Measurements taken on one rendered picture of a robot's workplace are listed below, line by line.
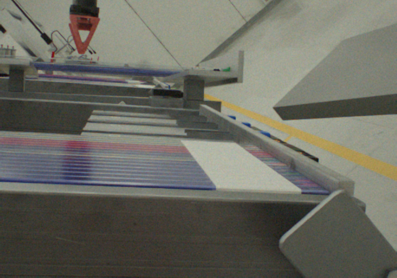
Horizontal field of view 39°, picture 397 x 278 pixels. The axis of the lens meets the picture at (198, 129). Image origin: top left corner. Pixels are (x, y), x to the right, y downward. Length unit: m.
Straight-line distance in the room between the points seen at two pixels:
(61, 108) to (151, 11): 7.48
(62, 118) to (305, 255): 0.75
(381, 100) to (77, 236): 0.63
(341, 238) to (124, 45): 8.14
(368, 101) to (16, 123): 0.60
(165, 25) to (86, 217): 8.15
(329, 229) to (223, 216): 0.07
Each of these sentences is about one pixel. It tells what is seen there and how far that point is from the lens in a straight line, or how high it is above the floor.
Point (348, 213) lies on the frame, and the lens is 0.32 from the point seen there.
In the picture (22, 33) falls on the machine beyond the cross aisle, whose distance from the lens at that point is 5.37.
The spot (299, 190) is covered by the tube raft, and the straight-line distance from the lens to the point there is 0.40.
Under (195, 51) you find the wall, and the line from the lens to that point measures 8.50.
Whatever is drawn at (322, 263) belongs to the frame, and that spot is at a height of 0.73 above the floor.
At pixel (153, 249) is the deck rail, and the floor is 0.79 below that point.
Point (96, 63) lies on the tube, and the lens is 1.13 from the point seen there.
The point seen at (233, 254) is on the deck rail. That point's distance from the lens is 0.36.
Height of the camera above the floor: 0.89
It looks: 10 degrees down
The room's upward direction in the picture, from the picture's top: 40 degrees counter-clockwise
